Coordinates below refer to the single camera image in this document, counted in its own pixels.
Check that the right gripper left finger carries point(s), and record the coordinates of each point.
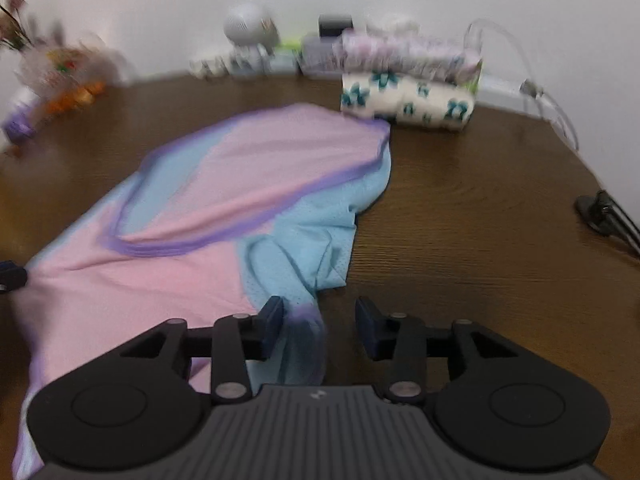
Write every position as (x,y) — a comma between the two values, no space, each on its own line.
(258,334)

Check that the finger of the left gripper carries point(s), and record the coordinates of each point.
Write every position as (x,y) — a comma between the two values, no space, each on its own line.
(12,276)

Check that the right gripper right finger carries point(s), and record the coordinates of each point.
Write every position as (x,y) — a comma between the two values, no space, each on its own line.
(397,336)

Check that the pink and blue mesh garment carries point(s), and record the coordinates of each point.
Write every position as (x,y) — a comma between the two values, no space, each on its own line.
(215,223)

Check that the purple tissue box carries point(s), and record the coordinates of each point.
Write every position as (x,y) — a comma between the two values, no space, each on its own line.
(25,115)

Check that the plastic bag of snacks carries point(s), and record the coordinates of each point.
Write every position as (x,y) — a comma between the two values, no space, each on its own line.
(65,78)

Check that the cream floral folded cloth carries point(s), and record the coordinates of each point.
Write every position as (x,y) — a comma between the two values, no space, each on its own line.
(406,101)

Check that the pink artificial flowers vase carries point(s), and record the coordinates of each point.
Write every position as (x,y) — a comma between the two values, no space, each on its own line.
(19,35)

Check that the white power strip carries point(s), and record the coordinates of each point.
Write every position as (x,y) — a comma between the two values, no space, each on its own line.
(499,93)

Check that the white small clips row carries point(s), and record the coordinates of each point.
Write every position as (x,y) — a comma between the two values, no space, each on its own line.
(208,68)

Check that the green small box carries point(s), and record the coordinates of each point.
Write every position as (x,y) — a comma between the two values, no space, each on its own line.
(284,59)

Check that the pink floral folded cloth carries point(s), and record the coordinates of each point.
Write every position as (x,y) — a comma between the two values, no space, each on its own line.
(398,46)

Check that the grey tin box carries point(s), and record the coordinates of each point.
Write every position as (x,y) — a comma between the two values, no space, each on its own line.
(317,58)

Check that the white astronaut figurine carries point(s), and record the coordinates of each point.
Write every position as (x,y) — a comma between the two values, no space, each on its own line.
(253,35)

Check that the small black box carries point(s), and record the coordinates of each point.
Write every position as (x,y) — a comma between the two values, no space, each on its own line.
(333,25)

